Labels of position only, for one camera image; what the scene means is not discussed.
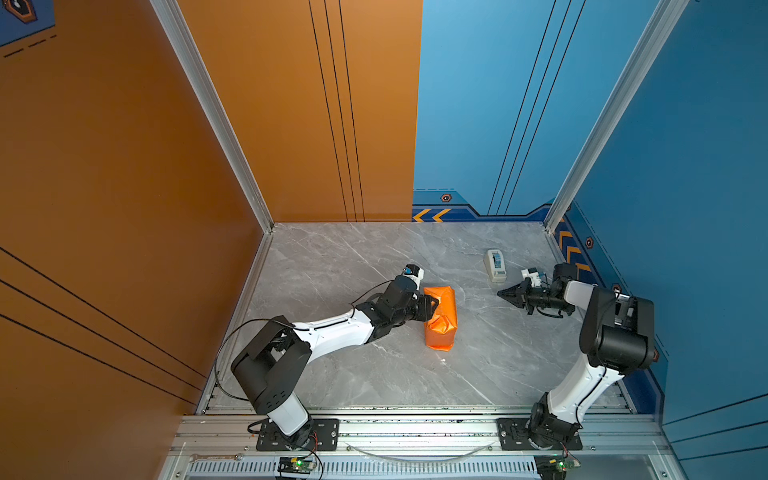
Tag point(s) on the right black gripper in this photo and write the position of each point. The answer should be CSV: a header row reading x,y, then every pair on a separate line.
x,y
522,297

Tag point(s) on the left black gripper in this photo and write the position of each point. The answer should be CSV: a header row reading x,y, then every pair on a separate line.
x,y
428,310

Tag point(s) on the yellow orange wrapping paper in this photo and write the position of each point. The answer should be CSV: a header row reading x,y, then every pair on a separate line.
x,y
441,328

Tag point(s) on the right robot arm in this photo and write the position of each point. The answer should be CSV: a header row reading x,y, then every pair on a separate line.
x,y
616,339

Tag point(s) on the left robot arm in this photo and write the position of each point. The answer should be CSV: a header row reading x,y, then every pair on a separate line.
x,y
270,366

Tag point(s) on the white tape dispenser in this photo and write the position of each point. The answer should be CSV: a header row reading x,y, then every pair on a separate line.
x,y
495,265

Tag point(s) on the right green circuit board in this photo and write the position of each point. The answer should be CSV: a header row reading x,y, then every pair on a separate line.
x,y
551,468

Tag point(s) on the green circuit board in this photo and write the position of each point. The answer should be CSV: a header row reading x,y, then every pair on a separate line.
x,y
551,468
296,467

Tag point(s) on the left green circuit board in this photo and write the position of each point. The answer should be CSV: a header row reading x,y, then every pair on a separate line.
x,y
296,467

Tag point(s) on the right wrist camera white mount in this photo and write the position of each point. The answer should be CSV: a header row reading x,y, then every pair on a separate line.
x,y
532,278

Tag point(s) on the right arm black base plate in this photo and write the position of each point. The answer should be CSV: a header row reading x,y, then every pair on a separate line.
x,y
516,434

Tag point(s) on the clear tube on rail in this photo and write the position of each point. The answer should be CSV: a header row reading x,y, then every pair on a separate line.
x,y
419,457

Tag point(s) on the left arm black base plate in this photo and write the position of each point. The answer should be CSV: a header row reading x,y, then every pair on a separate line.
x,y
316,435

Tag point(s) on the aluminium front rail frame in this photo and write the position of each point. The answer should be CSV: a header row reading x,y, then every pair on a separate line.
x,y
616,445

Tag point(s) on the right aluminium corner post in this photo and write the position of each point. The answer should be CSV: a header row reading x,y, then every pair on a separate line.
x,y
653,38

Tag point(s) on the aluminium corner post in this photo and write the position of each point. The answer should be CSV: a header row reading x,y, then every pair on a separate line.
x,y
178,33
653,38

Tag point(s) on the left aluminium corner post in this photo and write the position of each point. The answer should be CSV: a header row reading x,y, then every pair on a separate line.
x,y
178,33

